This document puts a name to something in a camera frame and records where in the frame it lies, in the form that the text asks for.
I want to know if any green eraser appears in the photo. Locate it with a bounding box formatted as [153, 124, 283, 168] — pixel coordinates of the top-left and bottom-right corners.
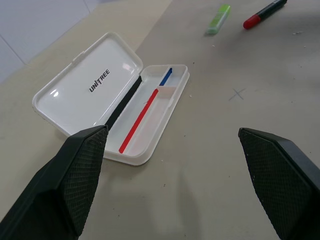
[205, 3, 231, 35]

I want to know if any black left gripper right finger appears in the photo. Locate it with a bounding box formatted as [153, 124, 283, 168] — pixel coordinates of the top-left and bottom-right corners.
[237, 127, 320, 240]

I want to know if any red capped black marker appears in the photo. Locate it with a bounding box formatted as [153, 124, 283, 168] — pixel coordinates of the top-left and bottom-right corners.
[242, 0, 288, 30]

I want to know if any white plastic pencil case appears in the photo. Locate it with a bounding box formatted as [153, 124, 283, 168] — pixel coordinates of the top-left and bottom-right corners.
[31, 31, 190, 166]

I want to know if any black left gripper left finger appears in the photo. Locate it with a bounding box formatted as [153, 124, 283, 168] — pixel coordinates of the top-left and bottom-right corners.
[0, 124, 109, 240]

